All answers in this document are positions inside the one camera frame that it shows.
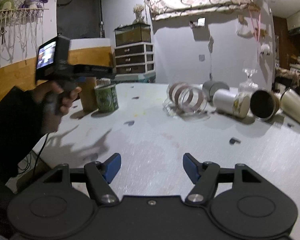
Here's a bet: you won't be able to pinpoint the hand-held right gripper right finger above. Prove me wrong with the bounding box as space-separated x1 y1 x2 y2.
182 152 263 206

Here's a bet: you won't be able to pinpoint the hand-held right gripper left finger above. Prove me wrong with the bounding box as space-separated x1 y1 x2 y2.
43 152 122 206

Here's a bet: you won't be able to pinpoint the person's left forearm black sleeve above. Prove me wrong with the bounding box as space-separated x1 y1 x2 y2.
0 85 62 180

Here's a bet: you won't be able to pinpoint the brown wooden cup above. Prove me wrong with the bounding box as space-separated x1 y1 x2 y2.
79 76 98 112

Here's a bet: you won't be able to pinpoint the clear glass cup brown stripes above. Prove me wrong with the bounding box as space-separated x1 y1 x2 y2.
164 81 208 116

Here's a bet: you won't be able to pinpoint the white printed cup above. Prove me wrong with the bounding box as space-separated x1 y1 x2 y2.
212 89 253 119

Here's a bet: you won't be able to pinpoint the grey cup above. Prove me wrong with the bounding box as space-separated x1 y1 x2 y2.
202 80 230 102

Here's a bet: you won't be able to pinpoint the black steel-rimmed cup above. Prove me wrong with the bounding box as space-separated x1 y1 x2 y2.
250 88 281 121

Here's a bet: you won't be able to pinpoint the cream cup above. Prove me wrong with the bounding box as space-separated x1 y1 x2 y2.
279 88 300 125

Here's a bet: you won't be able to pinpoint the person's left hand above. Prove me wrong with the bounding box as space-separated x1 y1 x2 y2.
31 82 82 117

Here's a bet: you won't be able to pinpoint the green printed tin can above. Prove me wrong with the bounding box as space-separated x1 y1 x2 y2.
94 83 119 112

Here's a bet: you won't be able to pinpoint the purple plush toy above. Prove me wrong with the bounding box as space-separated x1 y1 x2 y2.
18 0 49 10

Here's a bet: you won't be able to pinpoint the white plastic drawer unit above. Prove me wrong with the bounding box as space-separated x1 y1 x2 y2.
114 42 155 75

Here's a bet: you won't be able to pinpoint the glass terrarium tank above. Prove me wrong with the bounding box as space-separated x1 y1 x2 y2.
114 22 152 47

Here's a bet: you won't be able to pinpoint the green plush toy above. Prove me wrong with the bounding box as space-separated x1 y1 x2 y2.
0 0 16 13

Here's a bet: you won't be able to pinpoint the teal storage bin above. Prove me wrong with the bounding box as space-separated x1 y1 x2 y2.
137 70 156 83

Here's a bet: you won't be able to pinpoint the dried flower bunch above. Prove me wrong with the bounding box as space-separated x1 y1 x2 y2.
133 4 146 23

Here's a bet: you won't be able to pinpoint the clear glass goblet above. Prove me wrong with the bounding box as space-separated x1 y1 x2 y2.
237 68 260 93

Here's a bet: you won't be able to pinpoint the pink ribbon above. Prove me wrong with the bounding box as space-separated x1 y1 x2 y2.
249 9 263 43

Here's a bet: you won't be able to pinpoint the macrame wall hammock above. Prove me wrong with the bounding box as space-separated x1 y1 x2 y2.
0 0 49 65

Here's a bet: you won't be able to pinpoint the black cable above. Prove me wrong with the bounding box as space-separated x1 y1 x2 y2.
17 133 49 176

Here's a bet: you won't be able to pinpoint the small wall photo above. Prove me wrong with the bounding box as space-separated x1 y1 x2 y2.
189 17 206 28

